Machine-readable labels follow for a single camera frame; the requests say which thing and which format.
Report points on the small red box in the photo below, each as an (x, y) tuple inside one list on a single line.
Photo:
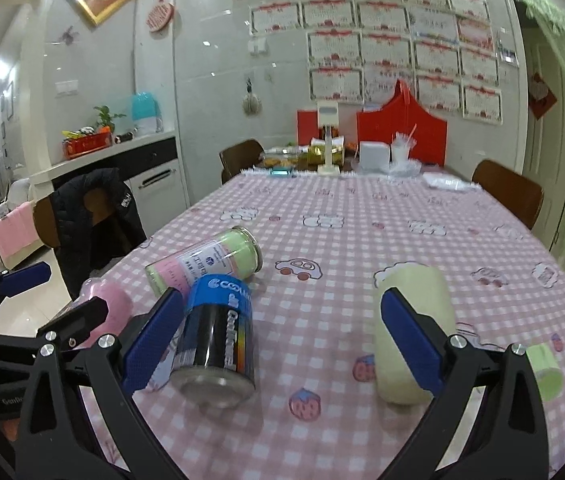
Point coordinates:
[(307, 126)]

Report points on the red gift bag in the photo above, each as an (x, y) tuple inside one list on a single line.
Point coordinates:
[(404, 114)]

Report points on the cream yellow plastic cup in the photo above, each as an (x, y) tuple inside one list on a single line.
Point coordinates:
[(407, 364)]

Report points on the white panel door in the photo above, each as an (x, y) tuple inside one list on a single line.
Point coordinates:
[(545, 150)]

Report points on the black jacket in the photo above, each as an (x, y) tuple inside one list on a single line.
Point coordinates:
[(83, 248)]

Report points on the brown chair far left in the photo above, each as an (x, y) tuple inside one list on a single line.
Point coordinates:
[(240, 156)]

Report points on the blue black metal can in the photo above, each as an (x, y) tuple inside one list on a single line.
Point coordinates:
[(214, 355)]

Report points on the small green cup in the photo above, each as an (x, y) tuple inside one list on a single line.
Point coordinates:
[(546, 371)]

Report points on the pink green layered jar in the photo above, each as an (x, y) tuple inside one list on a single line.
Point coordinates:
[(233, 252)]

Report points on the green potted plant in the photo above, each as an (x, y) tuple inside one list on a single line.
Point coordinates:
[(106, 119)]

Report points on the red diamond door decoration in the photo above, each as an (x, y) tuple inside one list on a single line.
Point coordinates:
[(541, 97)]

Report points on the pink plastic cup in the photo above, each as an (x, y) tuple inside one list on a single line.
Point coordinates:
[(120, 307)]

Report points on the red tray with fruit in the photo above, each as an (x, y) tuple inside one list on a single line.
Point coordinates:
[(85, 141)]

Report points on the chair with black jacket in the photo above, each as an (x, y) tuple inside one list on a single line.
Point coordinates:
[(45, 219)]

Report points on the white wall brush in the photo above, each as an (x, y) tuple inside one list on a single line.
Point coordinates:
[(251, 103)]

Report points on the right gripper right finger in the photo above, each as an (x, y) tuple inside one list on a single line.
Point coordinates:
[(508, 439)]

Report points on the brown chair back right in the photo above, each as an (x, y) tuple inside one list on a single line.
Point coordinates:
[(518, 194)]

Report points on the white wall outlet switch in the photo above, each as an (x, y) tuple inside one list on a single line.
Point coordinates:
[(257, 46)]

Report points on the white square box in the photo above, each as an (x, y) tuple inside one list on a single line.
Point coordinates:
[(374, 157)]

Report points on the white plastic bag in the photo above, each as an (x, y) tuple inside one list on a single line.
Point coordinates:
[(446, 182)]

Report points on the white desk lamp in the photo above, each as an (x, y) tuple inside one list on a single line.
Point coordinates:
[(328, 119)]

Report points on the pink checked tablecloth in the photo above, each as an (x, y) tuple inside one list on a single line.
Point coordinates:
[(326, 245)]

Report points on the double wall switch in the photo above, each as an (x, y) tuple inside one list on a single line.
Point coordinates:
[(66, 88)]

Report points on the brown chair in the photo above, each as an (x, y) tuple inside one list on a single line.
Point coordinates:
[(518, 194), (240, 156)]

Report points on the pink blanket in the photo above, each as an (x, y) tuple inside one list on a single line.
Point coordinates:
[(18, 232)]

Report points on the plastic cup with straw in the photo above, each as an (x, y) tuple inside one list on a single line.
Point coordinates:
[(402, 145)]

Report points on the food trays on table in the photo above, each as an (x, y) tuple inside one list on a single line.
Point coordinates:
[(309, 157)]

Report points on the red round wall ornament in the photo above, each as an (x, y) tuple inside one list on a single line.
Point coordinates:
[(159, 16)]

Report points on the white black sideboard cabinet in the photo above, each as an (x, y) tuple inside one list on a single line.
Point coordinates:
[(151, 166)]

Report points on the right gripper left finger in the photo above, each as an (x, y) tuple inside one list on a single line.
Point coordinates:
[(55, 437)]

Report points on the teal white humidifier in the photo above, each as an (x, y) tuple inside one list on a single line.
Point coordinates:
[(146, 114)]

